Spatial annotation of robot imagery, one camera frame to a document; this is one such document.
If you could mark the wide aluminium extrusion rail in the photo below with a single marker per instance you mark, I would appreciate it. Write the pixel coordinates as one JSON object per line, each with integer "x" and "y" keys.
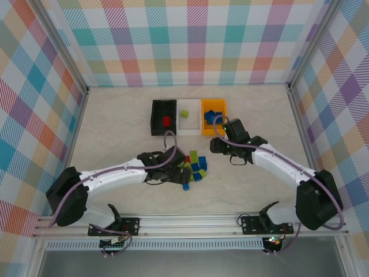
{"x": 187, "y": 223}

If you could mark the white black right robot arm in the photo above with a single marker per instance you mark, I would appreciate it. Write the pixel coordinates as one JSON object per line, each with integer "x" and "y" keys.
{"x": 282, "y": 167}

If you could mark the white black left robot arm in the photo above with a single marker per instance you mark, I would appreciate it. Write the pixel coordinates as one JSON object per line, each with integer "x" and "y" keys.
{"x": 115, "y": 174}

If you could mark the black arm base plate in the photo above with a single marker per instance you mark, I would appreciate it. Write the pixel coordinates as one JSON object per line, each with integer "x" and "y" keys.
{"x": 132, "y": 226}
{"x": 250, "y": 226}

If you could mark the aluminium frame leg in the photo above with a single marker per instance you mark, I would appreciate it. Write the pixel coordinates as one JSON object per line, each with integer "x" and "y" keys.
{"x": 37, "y": 256}
{"x": 344, "y": 254}

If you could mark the long green lego brick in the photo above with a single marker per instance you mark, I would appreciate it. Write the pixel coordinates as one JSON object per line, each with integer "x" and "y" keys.
{"x": 193, "y": 155}

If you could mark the small electronics board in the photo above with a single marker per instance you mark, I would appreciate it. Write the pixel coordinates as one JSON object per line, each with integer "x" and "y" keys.
{"x": 274, "y": 242}
{"x": 113, "y": 241}

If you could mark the black plastic bin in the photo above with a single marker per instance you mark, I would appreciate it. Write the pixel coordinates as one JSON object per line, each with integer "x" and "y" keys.
{"x": 157, "y": 131}

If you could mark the aluminium table edge rail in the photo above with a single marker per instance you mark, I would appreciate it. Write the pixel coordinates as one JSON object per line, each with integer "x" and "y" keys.
{"x": 307, "y": 144}
{"x": 72, "y": 144}

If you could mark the white plastic bin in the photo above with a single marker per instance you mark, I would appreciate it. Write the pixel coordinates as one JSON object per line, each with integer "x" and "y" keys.
{"x": 188, "y": 133}

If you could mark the aluminium frame post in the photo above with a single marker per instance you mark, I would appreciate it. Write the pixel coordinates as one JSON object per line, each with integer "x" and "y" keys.
{"x": 62, "y": 47}
{"x": 313, "y": 43}

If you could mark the orange plastic bin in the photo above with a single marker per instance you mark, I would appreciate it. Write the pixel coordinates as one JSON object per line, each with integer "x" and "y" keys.
{"x": 210, "y": 132}

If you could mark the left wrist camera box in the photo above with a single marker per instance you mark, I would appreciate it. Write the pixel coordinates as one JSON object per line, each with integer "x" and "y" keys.
{"x": 173, "y": 157}

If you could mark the grey metal shelf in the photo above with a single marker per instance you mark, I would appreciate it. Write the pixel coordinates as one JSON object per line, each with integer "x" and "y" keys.
{"x": 187, "y": 265}

